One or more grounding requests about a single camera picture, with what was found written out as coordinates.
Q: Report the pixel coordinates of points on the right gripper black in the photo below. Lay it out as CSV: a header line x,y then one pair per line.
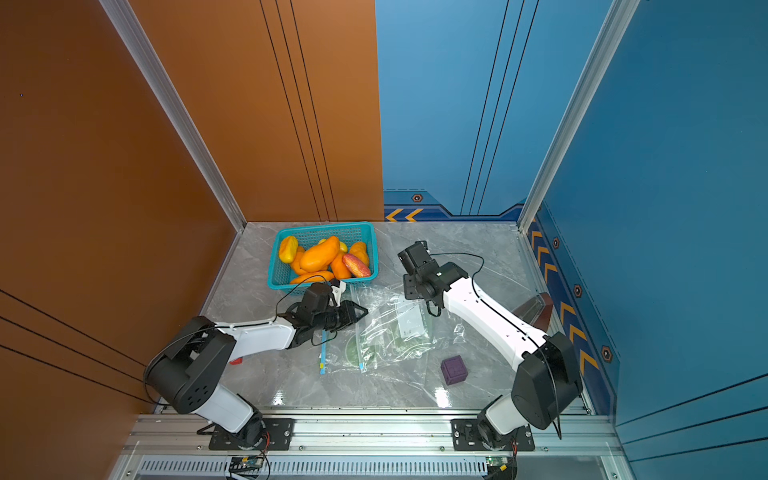
x,y
413,264

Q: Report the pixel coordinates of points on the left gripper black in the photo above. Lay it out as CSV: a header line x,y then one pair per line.
x,y
336,315

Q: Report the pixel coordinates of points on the clear zip-top bag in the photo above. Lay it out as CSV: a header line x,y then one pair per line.
x,y
389,308

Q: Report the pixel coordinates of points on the red pink mango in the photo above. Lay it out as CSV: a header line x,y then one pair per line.
x,y
356,266

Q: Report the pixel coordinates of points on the large orange mango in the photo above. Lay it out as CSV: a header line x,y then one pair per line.
x,y
320,256

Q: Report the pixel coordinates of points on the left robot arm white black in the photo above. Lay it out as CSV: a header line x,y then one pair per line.
x,y
187,372

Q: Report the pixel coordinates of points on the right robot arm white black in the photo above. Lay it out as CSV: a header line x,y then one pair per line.
x,y
547,377

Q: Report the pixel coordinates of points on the orange mango middle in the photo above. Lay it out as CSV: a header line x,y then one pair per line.
x,y
339,268

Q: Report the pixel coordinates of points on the orange mango front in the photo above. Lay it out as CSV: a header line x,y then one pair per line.
x,y
306,278

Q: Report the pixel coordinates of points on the orange mango back right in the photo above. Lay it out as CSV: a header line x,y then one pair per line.
x,y
359,250

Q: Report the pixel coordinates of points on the yellow mango left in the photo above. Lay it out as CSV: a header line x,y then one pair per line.
x,y
288,249

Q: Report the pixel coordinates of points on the clear bags stack green print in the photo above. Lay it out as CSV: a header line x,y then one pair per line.
x,y
369,348

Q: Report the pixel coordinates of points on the teal plastic basket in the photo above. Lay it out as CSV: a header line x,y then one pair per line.
x,y
281,274

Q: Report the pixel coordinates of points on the purple cube box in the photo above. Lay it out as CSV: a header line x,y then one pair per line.
x,y
454,370

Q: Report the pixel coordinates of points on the dark red box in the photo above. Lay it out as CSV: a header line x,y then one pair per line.
x,y
536,311

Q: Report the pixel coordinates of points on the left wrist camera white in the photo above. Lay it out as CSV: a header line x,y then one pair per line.
x,y
338,287

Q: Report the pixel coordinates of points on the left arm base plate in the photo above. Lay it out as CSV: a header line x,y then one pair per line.
x,y
269,434

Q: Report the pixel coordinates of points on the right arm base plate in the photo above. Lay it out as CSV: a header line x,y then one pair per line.
x,y
473,435

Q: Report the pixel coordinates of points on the aluminium rail front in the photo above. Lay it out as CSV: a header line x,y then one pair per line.
x,y
372,432

